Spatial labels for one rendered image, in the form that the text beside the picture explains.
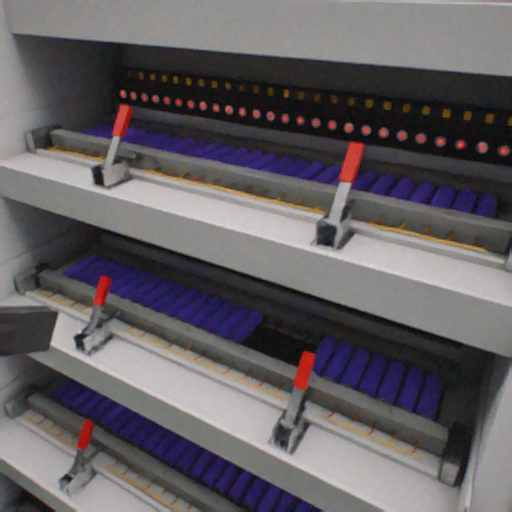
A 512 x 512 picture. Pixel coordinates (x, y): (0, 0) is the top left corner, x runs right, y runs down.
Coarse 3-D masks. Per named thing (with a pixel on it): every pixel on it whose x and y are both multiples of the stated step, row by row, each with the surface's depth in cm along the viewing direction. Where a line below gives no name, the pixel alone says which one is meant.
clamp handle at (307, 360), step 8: (304, 352) 44; (304, 360) 44; (312, 360) 44; (304, 368) 44; (296, 376) 44; (304, 376) 44; (296, 384) 44; (304, 384) 44; (296, 392) 44; (296, 400) 44; (288, 408) 44; (296, 408) 44; (288, 416) 44; (296, 416) 44
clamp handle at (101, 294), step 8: (104, 280) 55; (104, 288) 55; (96, 296) 55; (104, 296) 55; (96, 304) 55; (104, 304) 55; (96, 312) 55; (96, 320) 55; (88, 328) 55; (96, 328) 56
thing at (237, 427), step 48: (0, 288) 63; (240, 288) 63; (144, 336) 58; (384, 336) 54; (96, 384) 55; (144, 384) 51; (192, 384) 51; (240, 384) 51; (480, 384) 50; (192, 432) 49; (240, 432) 45; (384, 432) 46; (480, 432) 40; (288, 480) 44; (336, 480) 41; (384, 480) 41; (432, 480) 41
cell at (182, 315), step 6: (204, 294) 62; (192, 300) 61; (198, 300) 61; (204, 300) 62; (186, 306) 60; (192, 306) 60; (198, 306) 61; (180, 312) 59; (186, 312) 59; (192, 312) 60; (180, 318) 58; (186, 318) 59
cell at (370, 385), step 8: (376, 360) 52; (384, 360) 52; (368, 368) 51; (376, 368) 51; (384, 368) 51; (368, 376) 50; (376, 376) 50; (360, 384) 49; (368, 384) 48; (376, 384) 49; (368, 392) 48
